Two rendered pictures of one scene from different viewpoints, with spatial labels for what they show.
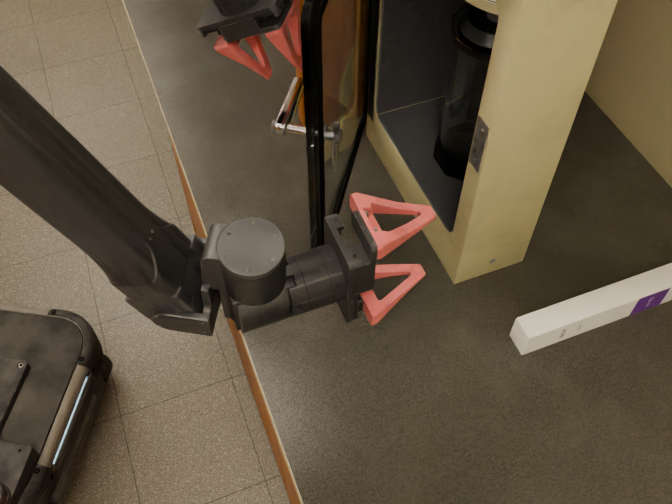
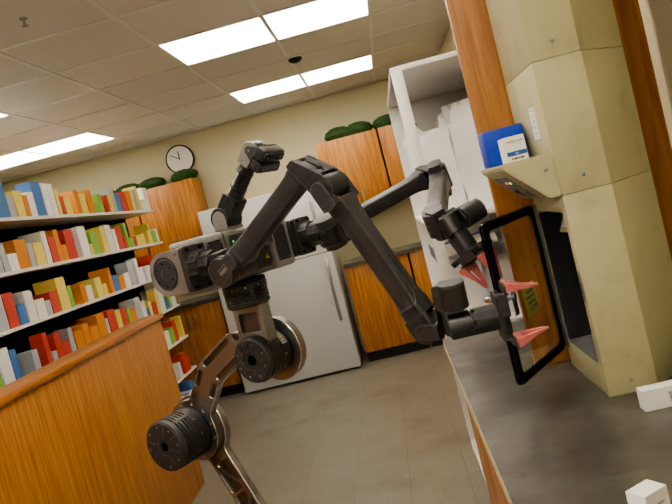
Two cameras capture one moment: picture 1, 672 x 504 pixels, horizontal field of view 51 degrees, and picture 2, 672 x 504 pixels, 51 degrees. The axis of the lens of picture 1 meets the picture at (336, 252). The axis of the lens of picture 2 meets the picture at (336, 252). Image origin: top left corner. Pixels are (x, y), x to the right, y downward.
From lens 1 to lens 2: 1.16 m
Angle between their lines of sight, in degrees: 54
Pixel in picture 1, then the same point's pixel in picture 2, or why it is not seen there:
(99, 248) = (395, 289)
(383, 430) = (548, 439)
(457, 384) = (600, 423)
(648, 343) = not seen: outside the picture
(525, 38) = (574, 220)
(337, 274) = (493, 308)
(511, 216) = (626, 338)
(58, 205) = (382, 265)
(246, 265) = (446, 285)
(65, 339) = not seen: outside the picture
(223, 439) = not seen: outside the picture
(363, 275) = (502, 302)
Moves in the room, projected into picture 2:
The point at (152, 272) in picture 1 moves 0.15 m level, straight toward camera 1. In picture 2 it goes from (413, 300) to (421, 310)
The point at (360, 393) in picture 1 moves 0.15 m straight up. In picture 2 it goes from (539, 431) to (522, 364)
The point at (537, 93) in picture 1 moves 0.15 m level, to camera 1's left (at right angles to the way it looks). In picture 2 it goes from (597, 250) to (530, 263)
